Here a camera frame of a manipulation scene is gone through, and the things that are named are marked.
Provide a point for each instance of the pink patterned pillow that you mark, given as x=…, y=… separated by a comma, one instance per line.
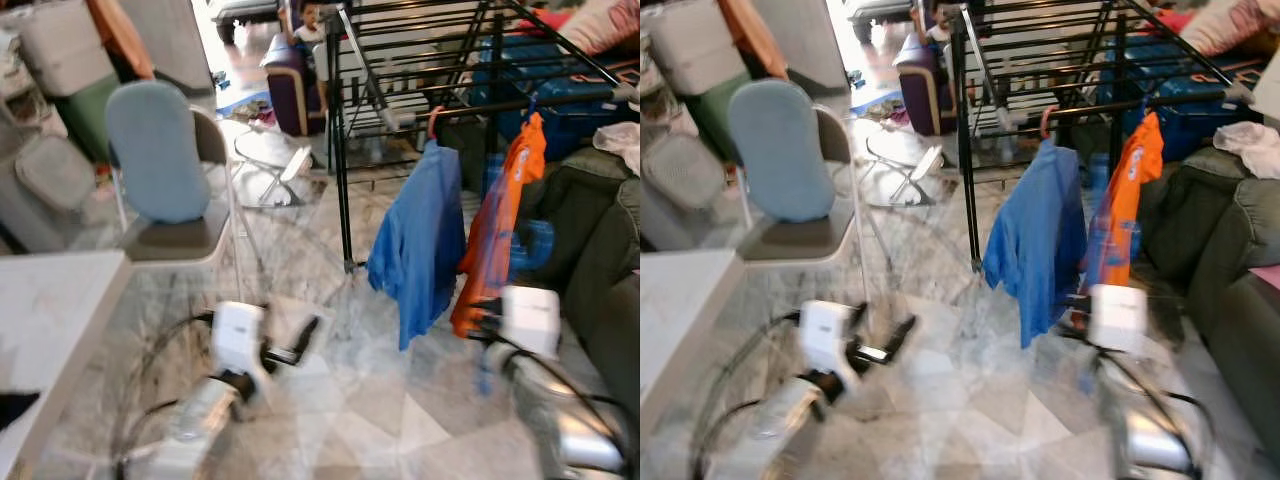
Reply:
x=605, y=25
x=1235, y=25

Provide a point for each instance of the colourful play mat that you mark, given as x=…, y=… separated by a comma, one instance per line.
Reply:
x=240, y=100
x=868, y=100

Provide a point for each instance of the white plastic storage bin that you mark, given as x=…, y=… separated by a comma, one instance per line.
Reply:
x=695, y=45
x=65, y=45

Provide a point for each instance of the navy crumpled garment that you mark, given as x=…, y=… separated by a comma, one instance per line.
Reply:
x=15, y=410

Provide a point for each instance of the blue fabric bag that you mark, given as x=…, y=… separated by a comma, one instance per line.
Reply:
x=1180, y=100
x=560, y=100

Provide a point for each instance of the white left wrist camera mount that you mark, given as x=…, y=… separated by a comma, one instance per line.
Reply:
x=828, y=340
x=238, y=340

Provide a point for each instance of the orange shirt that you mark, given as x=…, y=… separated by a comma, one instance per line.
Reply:
x=1125, y=220
x=500, y=230

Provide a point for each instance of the blue shirt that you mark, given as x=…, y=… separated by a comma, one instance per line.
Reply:
x=1035, y=240
x=415, y=240

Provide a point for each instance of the light blue cushion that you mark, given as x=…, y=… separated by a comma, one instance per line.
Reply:
x=158, y=150
x=780, y=150

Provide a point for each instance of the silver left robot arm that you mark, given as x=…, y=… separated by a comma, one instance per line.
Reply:
x=790, y=430
x=200, y=430

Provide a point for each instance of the white folding table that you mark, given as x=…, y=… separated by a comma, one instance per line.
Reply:
x=50, y=320
x=680, y=320

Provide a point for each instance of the white crumpled cloth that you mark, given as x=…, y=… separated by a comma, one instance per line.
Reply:
x=620, y=145
x=1250, y=148

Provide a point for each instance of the red cloth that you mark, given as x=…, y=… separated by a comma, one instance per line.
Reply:
x=552, y=18
x=1175, y=18

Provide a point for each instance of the green plastic bin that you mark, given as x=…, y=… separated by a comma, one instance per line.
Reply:
x=725, y=110
x=90, y=115

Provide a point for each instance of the small child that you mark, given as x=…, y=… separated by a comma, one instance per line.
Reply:
x=938, y=20
x=308, y=20

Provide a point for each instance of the pink hanger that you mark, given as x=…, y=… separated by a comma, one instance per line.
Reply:
x=435, y=120
x=1047, y=122

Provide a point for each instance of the pink mat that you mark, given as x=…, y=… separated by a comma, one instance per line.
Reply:
x=1265, y=277

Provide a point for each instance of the grey perforated bin lid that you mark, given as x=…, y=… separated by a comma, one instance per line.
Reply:
x=55, y=172
x=685, y=172

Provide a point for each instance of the purple armchair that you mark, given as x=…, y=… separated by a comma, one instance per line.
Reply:
x=920, y=90
x=290, y=90

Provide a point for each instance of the white folding chair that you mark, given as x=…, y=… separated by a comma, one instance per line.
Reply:
x=180, y=240
x=800, y=240

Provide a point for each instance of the black drying rack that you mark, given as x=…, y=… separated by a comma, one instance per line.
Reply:
x=342, y=150
x=965, y=150

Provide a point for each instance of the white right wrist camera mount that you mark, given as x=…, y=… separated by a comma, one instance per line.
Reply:
x=530, y=320
x=1118, y=318

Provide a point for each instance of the grey laundry bin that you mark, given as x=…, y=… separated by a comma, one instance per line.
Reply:
x=40, y=230
x=665, y=230

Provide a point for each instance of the dark green sofa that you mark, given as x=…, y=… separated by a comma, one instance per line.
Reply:
x=1220, y=230
x=590, y=230

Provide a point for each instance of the white baby bouncer frame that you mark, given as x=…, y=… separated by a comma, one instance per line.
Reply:
x=900, y=175
x=270, y=175

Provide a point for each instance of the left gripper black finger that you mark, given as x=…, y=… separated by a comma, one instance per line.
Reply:
x=900, y=332
x=310, y=332

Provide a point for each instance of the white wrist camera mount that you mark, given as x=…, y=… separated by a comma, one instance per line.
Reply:
x=530, y=320
x=828, y=340
x=238, y=340
x=1118, y=318

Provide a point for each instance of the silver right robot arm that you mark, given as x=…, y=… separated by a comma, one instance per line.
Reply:
x=1150, y=440
x=570, y=440

